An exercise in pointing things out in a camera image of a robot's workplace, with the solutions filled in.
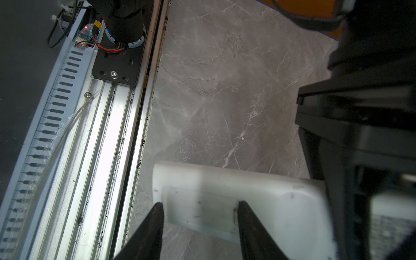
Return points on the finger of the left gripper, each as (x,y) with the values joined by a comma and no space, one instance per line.
(353,176)

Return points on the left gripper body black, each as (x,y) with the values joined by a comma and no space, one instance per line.
(365,117)

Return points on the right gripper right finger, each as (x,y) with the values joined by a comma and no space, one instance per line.
(255,241)

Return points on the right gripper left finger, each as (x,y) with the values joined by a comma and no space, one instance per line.
(146,242)

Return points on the white remote control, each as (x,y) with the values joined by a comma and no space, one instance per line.
(294,211)

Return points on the left circuit board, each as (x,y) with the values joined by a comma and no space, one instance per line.
(86,35)

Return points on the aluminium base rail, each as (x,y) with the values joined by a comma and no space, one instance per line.
(87,212)

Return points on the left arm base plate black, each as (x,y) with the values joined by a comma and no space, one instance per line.
(119,63)

